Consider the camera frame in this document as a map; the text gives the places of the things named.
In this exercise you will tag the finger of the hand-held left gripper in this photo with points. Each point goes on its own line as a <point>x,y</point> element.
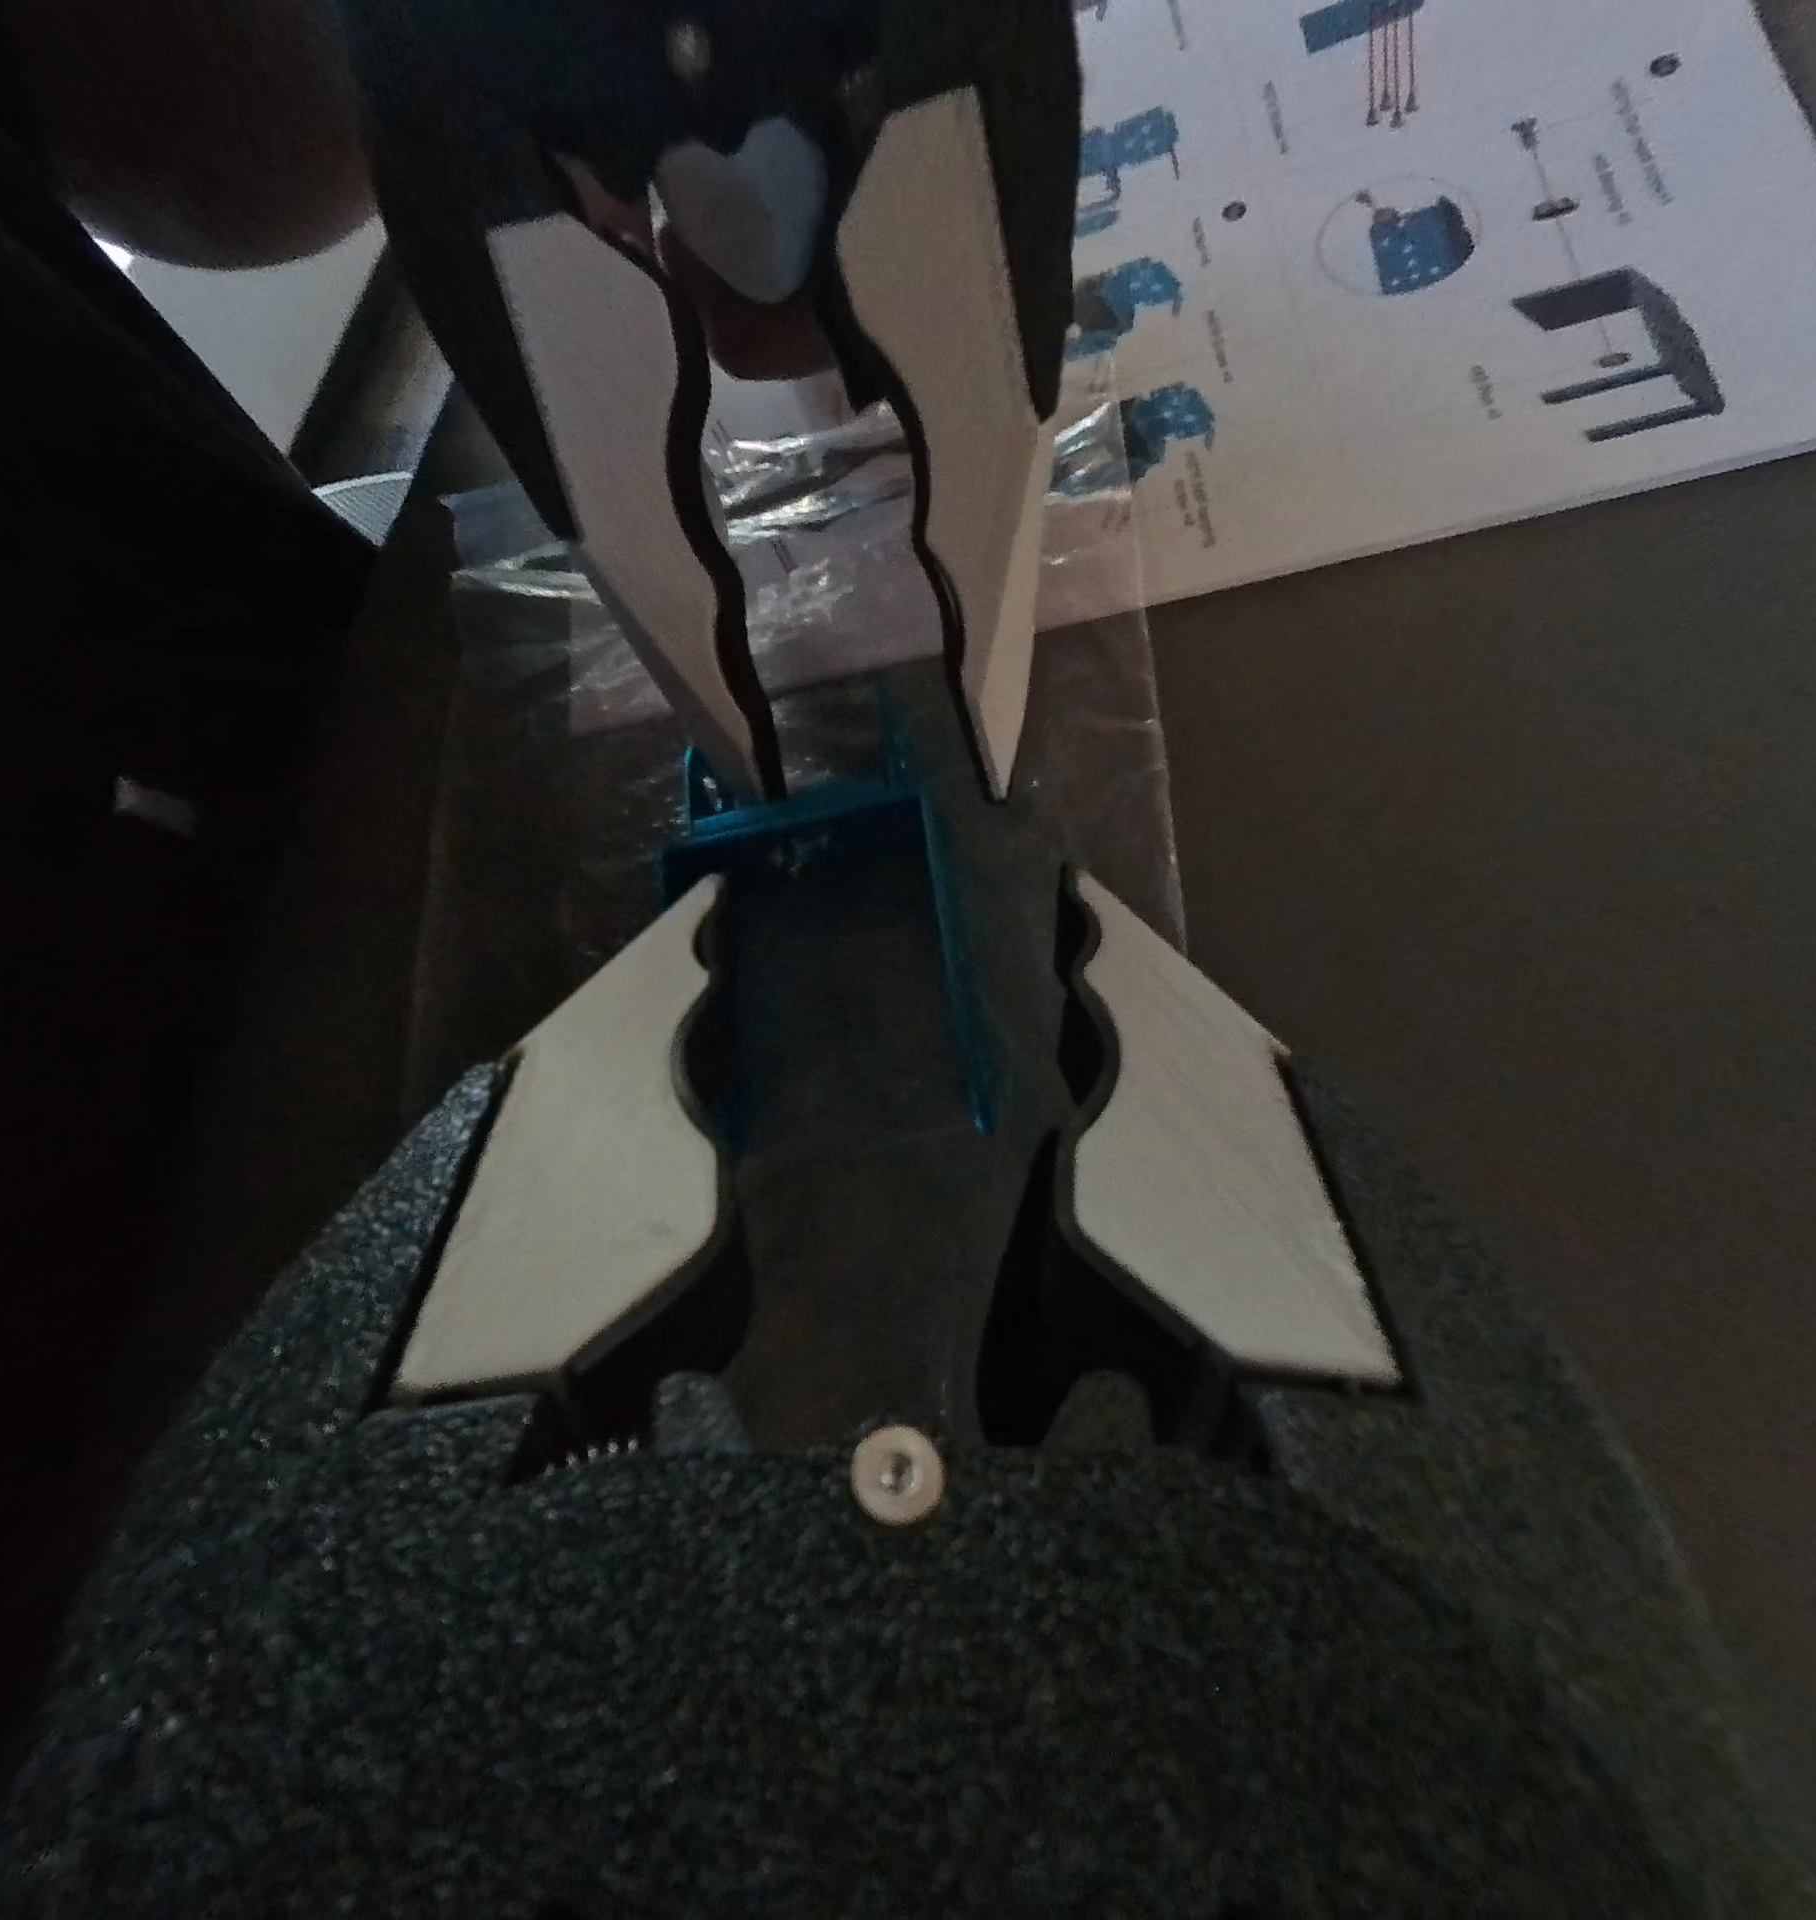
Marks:
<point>952,330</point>
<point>608,420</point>

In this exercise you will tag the grey desk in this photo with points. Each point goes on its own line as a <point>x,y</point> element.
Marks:
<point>1524,975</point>

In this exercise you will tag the blue metal bracket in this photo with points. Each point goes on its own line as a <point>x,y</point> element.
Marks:
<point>819,833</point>

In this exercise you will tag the white instruction manual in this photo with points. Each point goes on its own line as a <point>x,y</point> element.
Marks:
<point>1448,420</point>

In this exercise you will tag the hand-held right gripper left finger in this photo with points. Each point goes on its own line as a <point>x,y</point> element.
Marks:
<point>564,1202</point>

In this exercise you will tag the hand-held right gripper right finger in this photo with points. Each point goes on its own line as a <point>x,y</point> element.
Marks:
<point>1222,1185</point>

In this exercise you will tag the clear plastic bag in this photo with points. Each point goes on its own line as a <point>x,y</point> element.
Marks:
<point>1102,719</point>

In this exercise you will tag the person's left hand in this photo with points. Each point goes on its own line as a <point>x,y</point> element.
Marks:
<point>765,337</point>

